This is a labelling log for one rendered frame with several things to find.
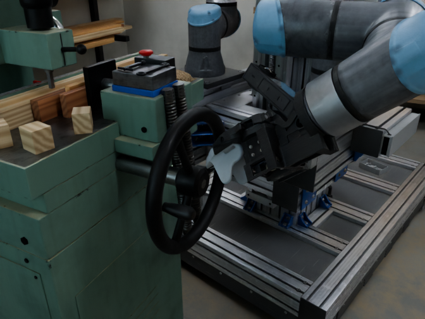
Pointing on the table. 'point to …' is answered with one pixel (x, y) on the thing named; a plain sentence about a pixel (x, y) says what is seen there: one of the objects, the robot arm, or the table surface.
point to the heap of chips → (184, 76)
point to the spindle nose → (38, 13)
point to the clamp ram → (98, 80)
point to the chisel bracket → (37, 47)
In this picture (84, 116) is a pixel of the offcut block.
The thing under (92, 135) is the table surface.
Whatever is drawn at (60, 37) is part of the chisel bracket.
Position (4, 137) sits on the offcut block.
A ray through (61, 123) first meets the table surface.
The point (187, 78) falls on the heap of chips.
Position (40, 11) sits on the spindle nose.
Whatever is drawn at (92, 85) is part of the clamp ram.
